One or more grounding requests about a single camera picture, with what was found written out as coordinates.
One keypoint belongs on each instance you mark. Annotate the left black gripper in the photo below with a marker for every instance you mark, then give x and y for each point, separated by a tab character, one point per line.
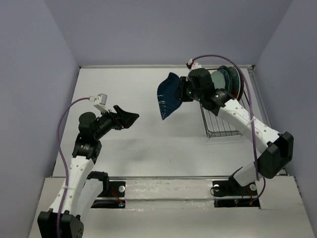
126	119

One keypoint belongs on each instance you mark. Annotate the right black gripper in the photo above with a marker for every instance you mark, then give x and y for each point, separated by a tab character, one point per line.
184	81

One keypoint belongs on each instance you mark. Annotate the navy blue leaf-shaped dish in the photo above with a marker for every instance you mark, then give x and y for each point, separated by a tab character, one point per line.
167	101

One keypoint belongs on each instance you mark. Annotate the light green round plate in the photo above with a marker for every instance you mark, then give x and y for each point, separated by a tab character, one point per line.
218	80

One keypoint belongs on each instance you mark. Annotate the teal scalloped edge plate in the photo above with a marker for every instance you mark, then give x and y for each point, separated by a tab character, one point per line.
228	79

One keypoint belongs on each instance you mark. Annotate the red and teal floral plate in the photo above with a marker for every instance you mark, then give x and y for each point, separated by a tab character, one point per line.
235	77

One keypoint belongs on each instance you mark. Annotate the dark teal speckled plate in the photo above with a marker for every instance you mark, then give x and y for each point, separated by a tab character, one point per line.
242	84

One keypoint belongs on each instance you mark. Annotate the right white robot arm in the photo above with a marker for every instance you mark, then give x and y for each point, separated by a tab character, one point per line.
273	150

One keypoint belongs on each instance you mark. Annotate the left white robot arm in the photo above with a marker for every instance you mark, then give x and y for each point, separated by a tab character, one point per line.
82	185

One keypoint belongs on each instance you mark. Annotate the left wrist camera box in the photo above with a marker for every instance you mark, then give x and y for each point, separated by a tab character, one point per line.
99	103

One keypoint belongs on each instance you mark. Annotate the black wire dish rack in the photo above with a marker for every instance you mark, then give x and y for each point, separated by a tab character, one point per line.
216	127

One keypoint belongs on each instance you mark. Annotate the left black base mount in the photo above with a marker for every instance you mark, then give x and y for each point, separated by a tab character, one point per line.
113	198

